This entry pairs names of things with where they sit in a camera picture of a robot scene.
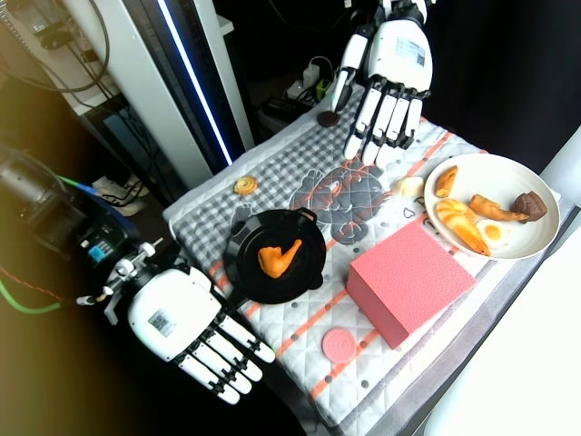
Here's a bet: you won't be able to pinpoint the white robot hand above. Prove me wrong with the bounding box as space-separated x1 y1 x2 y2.
125 265 277 406
330 15 433 168

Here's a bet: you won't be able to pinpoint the black frying pan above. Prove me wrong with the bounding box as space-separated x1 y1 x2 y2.
222 206 329 306

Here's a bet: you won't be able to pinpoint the pink foam block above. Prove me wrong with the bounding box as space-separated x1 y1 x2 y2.
346 221 478 350

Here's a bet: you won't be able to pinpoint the white power strip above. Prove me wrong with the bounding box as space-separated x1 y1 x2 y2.
284 77 340 102

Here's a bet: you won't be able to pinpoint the orange toy chicken leg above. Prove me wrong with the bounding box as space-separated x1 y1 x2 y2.
257 238 303 279

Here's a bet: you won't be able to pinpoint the white shoe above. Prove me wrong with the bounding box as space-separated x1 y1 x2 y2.
92 174 151 201
102 194 147 218

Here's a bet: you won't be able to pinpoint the black power brick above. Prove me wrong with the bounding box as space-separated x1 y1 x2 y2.
262 97 300 122

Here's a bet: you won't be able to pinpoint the white toy garlic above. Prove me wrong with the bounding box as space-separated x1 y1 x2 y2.
396 175 426 198

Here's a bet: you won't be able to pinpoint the orange toy fried dumpling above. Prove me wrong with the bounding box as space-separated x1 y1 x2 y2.
434 164 459 199

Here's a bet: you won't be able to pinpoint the grey checked bear quilt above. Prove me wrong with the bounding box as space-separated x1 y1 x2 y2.
162 81 564 428

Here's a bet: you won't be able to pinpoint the yellow swirl toy cookie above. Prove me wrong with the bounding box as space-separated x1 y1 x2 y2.
233 175 260 197

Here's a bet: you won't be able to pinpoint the white round plate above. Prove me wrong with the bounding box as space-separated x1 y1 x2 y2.
423 153 561 262

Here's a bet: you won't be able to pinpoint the pink round disc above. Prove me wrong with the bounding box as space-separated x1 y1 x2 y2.
321 328 357 364

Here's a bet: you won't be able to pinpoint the orange striped toy shrimp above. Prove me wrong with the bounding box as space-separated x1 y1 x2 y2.
435 198 492 258

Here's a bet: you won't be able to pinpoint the brown toy fried wing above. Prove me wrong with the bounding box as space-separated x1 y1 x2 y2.
468 193 531 223

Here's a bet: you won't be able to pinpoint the dark brown toy meat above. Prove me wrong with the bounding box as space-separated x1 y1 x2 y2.
510 191 548 223

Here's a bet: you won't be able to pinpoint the toy fried egg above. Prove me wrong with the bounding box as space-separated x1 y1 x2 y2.
475 219 512 249

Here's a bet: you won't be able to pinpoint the white column with blue light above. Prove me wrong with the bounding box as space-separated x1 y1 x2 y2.
63 0 255 176

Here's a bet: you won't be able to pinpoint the grey table cloth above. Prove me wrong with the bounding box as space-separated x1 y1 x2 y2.
317 194 577 436

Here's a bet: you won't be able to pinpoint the black cable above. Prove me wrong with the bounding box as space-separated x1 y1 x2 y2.
0 0 111 94

